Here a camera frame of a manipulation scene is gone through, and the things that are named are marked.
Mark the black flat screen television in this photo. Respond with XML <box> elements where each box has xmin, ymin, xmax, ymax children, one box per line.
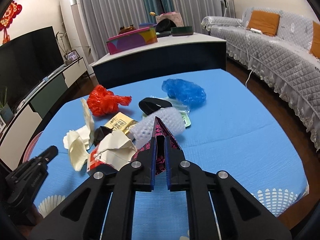
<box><xmin>1</xmin><ymin>26</ymin><xmax>64</xmax><ymax>108</ymax></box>

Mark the small plant blue pot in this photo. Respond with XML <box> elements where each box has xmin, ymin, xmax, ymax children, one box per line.
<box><xmin>0</xmin><ymin>86</ymin><xmax>14</xmax><ymax>125</ymax></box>

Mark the colourful rectangular box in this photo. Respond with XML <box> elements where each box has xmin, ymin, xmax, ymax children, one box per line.
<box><xmin>106</xmin><ymin>27</ymin><xmax>158</xmax><ymax>55</ymax></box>

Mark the red chinese knot decoration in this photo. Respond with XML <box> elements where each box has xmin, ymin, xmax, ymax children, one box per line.
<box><xmin>0</xmin><ymin>1</ymin><xmax>22</xmax><ymax>44</ymax></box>

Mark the torn white red carton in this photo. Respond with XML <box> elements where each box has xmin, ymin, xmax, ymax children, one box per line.
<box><xmin>87</xmin><ymin>130</ymin><xmax>137</xmax><ymax>175</ymax></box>

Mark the blue table mat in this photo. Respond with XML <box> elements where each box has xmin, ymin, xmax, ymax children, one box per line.
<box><xmin>32</xmin><ymin>69</ymin><xmax>309</xmax><ymax>239</ymax></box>

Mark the black pink patterned wrapper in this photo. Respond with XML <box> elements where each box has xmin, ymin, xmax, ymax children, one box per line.
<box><xmin>131</xmin><ymin>116</ymin><xmax>184</xmax><ymax>175</ymax></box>

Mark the pink trash bin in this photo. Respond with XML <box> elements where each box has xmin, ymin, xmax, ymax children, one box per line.
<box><xmin>22</xmin><ymin>131</ymin><xmax>42</xmax><ymax>163</ymax></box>

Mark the grey curtain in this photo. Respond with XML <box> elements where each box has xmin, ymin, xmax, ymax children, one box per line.
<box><xmin>80</xmin><ymin>0</ymin><xmax>235</xmax><ymax>57</ymax></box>

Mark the blue plastic bag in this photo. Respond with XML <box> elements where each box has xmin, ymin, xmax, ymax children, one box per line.
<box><xmin>162</xmin><ymin>79</ymin><xmax>207</xmax><ymax>108</ymax></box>

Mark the grey quilted sofa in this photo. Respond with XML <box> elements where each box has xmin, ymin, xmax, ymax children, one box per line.
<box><xmin>201</xmin><ymin>7</ymin><xmax>319</xmax><ymax>150</ymax></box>

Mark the dark coffee table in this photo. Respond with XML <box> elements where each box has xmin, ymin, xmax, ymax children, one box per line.
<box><xmin>93</xmin><ymin>33</ymin><xmax>227</xmax><ymax>88</ymax></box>

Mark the gold snack packet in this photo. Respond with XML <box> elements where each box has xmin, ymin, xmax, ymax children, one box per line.
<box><xmin>105</xmin><ymin>112</ymin><xmax>137</xmax><ymax>134</ymax></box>

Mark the small picture frame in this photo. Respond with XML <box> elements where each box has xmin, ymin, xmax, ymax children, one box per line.
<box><xmin>64</xmin><ymin>49</ymin><xmax>80</xmax><ymax>64</ymax></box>

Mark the black plastic bag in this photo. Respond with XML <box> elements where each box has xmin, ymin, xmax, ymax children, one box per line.
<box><xmin>138</xmin><ymin>98</ymin><xmax>172</xmax><ymax>115</ymax></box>

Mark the white foam net sleeve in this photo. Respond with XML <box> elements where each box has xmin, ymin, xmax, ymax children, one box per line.
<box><xmin>130</xmin><ymin>107</ymin><xmax>186</xmax><ymax>149</ymax></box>

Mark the dark green tin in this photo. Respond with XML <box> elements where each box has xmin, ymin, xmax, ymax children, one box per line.
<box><xmin>171</xmin><ymin>26</ymin><xmax>194</xmax><ymax>36</ymax></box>

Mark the bamboo plant by television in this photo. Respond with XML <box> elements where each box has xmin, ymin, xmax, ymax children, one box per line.
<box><xmin>55</xmin><ymin>31</ymin><xmax>92</xmax><ymax>61</ymax></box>

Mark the red plastic bag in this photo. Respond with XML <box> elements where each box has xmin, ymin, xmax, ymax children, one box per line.
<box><xmin>87</xmin><ymin>85</ymin><xmax>132</xmax><ymax>117</ymax></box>

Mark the light blue stick massager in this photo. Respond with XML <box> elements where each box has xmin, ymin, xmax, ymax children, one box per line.
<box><xmin>15</xmin><ymin>64</ymin><xmax>69</xmax><ymax>115</ymax></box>

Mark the cream paper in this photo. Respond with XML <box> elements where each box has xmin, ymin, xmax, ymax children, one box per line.
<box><xmin>63</xmin><ymin>99</ymin><xmax>94</xmax><ymax>172</ymax></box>

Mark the white green tv cabinet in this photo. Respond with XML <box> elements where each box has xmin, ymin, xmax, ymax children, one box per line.
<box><xmin>1</xmin><ymin>58</ymin><xmax>88</xmax><ymax>170</ymax></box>

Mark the white standing air conditioner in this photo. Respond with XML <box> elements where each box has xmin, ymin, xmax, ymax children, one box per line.
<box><xmin>60</xmin><ymin>0</ymin><xmax>97</xmax><ymax>75</ymax></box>

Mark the orange cushion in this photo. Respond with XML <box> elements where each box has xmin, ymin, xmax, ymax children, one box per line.
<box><xmin>247</xmin><ymin>10</ymin><xmax>280</xmax><ymax>36</ymax></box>

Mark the green white packet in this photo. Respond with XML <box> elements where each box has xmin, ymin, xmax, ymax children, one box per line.
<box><xmin>143</xmin><ymin>97</ymin><xmax>191</xmax><ymax>128</ymax></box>

